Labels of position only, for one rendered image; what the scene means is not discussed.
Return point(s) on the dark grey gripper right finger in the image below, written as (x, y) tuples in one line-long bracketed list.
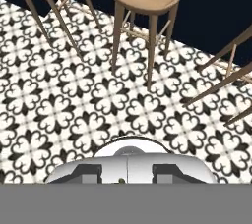
[(166, 171)]

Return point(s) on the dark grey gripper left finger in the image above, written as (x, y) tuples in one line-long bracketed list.
[(88, 171)]

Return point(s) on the dark blue dining counter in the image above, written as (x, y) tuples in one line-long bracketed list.
[(213, 2)]

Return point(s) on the white rounded object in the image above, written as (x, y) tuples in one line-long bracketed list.
[(131, 168)]

